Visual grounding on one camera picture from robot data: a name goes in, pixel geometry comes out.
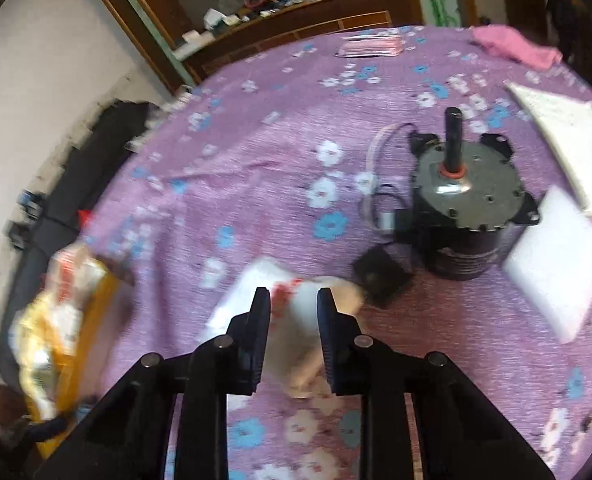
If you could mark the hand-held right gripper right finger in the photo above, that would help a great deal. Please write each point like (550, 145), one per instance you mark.
(328, 330)

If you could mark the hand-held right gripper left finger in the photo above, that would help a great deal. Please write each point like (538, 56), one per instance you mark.
(261, 330)

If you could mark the cream cloth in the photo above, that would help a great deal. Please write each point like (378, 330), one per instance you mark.
(296, 310)

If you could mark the white foam box yellow tape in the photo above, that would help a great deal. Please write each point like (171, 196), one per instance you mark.
(93, 320)

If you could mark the small black square box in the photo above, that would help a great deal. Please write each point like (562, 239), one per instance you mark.
(381, 277)

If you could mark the black electric motor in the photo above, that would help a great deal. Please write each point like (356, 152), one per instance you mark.
(466, 230)

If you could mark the purple floral bedsheet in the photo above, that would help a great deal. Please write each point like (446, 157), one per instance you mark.
(256, 160)

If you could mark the crumpled plastic packets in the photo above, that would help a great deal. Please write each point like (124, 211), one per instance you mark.
(60, 280)

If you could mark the white foam block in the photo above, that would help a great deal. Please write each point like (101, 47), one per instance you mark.
(556, 265)

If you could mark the dark sofa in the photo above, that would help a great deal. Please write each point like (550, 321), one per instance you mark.
(90, 160)

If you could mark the pink packet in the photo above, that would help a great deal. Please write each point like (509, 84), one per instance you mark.
(371, 46)

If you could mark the wooden headboard shelf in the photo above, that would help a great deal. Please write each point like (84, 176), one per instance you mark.
(185, 10)

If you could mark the pink cloth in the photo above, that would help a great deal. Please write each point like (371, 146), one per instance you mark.
(516, 45)

